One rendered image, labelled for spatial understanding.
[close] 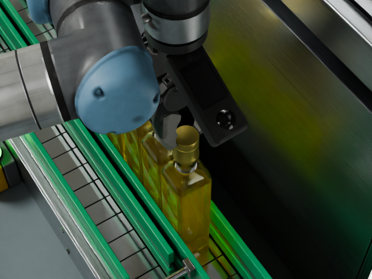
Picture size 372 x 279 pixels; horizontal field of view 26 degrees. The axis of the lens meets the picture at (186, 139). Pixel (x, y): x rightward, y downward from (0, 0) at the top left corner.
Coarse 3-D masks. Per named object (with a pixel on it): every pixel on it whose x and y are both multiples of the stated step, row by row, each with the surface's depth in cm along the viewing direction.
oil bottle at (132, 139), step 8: (136, 128) 116; (144, 128) 115; (152, 128) 116; (128, 136) 120; (136, 136) 116; (128, 144) 122; (136, 144) 118; (128, 152) 124; (136, 152) 120; (128, 160) 127; (136, 160) 122; (136, 168) 125
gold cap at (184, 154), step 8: (184, 128) 105; (192, 128) 105; (184, 136) 105; (192, 136) 105; (184, 144) 104; (192, 144) 104; (176, 152) 106; (184, 152) 105; (192, 152) 105; (176, 160) 107; (184, 160) 106; (192, 160) 107
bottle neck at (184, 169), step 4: (176, 164) 109; (180, 164) 108; (192, 164) 108; (196, 164) 110; (180, 168) 109; (184, 168) 108; (188, 168) 109; (192, 168) 109; (184, 172) 109; (188, 172) 109
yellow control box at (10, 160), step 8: (0, 144) 145; (8, 152) 144; (8, 160) 143; (0, 168) 142; (8, 168) 143; (16, 168) 144; (0, 176) 143; (8, 176) 145; (16, 176) 146; (0, 184) 145; (8, 184) 147; (0, 192) 147
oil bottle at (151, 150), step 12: (144, 144) 114; (156, 144) 113; (144, 156) 117; (156, 156) 113; (168, 156) 113; (144, 168) 120; (156, 168) 114; (144, 180) 123; (156, 180) 117; (156, 192) 120
